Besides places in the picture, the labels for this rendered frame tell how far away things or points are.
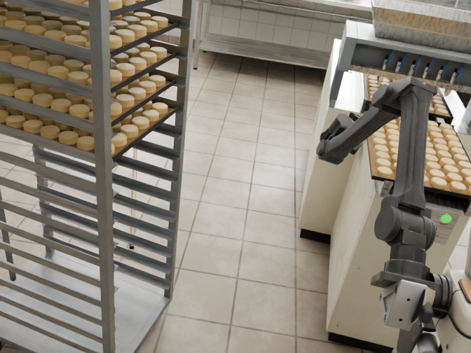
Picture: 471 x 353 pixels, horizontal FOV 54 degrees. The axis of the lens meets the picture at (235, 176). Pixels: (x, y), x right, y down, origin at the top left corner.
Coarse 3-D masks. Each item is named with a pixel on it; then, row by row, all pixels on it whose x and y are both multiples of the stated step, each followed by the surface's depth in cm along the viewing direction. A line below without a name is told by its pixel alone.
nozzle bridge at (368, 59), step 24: (360, 24) 227; (360, 48) 214; (384, 48) 212; (408, 48) 201; (432, 48) 205; (336, 72) 224; (360, 72) 214; (384, 72) 212; (432, 72) 213; (336, 96) 230
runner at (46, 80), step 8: (0, 64) 113; (8, 64) 112; (0, 72) 114; (8, 72) 114; (16, 72) 113; (24, 72) 112; (32, 72) 111; (40, 72) 110; (32, 80) 112; (40, 80) 111; (48, 80) 110; (56, 80) 110; (64, 80) 109; (56, 88) 111; (64, 88) 110; (72, 88) 109; (80, 88) 108; (88, 88) 107; (88, 96) 108
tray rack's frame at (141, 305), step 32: (0, 192) 172; (64, 256) 211; (32, 288) 194; (96, 288) 198; (128, 288) 201; (0, 320) 179; (32, 320) 181; (128, 320) 186; (32, 352) 170; (64, 352) 171; (128, 352) 174
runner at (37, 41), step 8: (0, 32) 109; (8, 32) 108; (16, 32) 107; (24, 32) 106; (8, 40) 109; (16, 40) 108; (24, 40) 107; (32, 40) 106; (40, 40) 106; (48, 40) 105; (56, 40) 104; (40, 48) 107; (48, 48) 106; (56, 48) 105; (64, 48) 104; (72, 48) 104; (80, 48) 103; (88, 48) 102; (72, 56) 105; (80, 56) 104; (88, 56) 103; (112, 64) 103
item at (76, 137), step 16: (0, 112) 130; (16, 112) 133; (144, 112) 141; (160, 112) 145; (16, 128) 127; (32, 128) 125; (48, 128) 125; (64, 128) 129; (112, 128) 131; (128, 128) 131; (144, 128) 136; (80, 144) 121; (112, 144) 123
